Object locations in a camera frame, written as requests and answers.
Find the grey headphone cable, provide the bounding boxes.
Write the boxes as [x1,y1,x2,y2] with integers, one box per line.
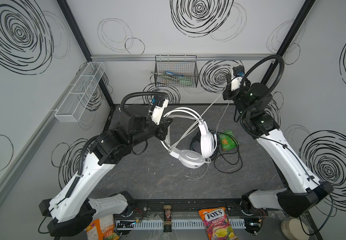
[168,89,232,181]

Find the white headphones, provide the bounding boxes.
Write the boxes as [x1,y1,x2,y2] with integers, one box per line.
[161,107,218,169]

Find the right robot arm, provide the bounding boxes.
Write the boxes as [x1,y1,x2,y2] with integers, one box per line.
[223,55,333,218]

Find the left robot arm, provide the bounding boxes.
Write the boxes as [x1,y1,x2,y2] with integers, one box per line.
[39,91,172,240]

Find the black headphones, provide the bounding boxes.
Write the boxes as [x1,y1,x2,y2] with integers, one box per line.
[190,131,220,159]

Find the green snack packet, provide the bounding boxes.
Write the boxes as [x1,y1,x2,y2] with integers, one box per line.
[218,130,239,151]

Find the small dark spice bottle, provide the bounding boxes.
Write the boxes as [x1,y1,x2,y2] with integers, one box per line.
[163,205,172,233]

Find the Fox's fruits candy bag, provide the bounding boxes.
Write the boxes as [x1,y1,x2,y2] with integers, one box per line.
[199,207,239,240]

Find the orange snack bag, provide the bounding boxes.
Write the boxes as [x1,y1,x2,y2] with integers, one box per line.
[86,215,120,240]

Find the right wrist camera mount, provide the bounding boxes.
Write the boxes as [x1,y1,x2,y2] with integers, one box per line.
[231,65,245,91]

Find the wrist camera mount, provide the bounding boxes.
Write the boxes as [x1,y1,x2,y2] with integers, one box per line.
[149,98,169,126]
[231,65,245,91]

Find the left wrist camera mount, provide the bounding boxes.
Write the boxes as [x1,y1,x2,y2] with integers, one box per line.
[149,98,169,126]

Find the items in wire basket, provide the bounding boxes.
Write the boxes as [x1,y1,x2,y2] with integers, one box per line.
[153,71,197,88]

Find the black wire basket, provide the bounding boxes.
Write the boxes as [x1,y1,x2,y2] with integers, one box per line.
[152,55,199,88]

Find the clear acrylic wall shelf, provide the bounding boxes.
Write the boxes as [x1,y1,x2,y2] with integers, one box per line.
[55,62,106,123]

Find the white slotted cable duct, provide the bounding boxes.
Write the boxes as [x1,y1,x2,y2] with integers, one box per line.
[115,219,246,231]

